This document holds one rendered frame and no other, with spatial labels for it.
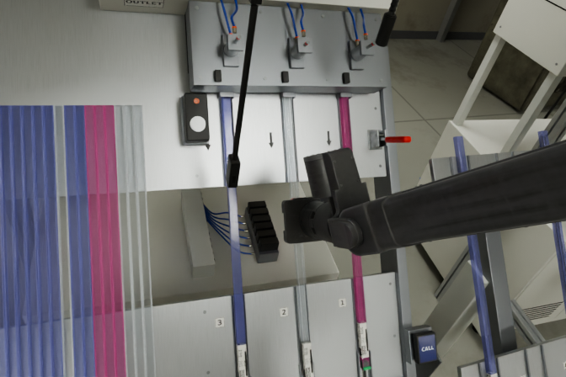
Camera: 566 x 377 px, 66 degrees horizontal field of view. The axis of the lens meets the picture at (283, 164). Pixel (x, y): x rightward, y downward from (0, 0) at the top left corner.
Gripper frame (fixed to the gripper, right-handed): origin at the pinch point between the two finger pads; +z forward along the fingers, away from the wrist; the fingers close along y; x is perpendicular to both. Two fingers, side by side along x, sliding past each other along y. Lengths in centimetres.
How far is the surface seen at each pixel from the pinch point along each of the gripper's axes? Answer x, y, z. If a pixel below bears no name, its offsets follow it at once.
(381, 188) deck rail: -3.4, -19.1, 3.7
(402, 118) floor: -44, -147, 185
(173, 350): 19.2, 21.7, 0.6
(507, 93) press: -62, -247, 192
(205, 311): 14.0, 16.4, 0.7
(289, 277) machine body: 17.1, -7.7, 29.8
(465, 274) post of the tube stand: 16.2, -39.3, 6.3
